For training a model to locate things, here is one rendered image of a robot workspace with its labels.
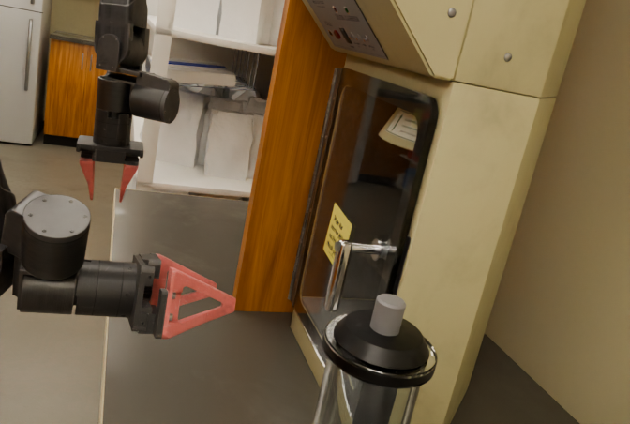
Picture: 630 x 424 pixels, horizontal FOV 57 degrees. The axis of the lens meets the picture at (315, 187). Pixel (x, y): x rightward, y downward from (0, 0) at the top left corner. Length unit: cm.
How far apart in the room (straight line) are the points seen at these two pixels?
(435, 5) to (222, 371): 58
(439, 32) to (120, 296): 41
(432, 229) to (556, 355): 52
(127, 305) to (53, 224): 12
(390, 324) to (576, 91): 69
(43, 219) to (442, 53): 41
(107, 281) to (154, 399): 25
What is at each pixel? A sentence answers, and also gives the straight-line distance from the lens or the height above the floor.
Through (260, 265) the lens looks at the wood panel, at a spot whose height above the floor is 103.
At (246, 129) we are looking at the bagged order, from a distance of 188.
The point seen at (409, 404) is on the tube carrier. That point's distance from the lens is 57.
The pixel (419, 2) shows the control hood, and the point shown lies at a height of 148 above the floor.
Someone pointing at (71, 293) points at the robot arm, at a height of 114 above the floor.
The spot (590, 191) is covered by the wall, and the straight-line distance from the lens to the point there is 107.
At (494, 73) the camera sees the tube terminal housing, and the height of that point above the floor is 143.
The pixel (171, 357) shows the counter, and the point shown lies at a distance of 91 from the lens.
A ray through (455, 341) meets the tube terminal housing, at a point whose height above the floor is 111.
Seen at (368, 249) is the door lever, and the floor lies 120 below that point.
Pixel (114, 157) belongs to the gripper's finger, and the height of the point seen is 118.
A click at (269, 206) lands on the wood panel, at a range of 98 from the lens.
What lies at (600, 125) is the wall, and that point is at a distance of 107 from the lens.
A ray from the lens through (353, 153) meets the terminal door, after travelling 79.
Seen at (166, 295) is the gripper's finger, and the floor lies 116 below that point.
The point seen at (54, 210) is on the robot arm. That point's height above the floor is 123.
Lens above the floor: 143
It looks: 15 degrees down
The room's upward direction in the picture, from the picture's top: 12 degrees clockwise
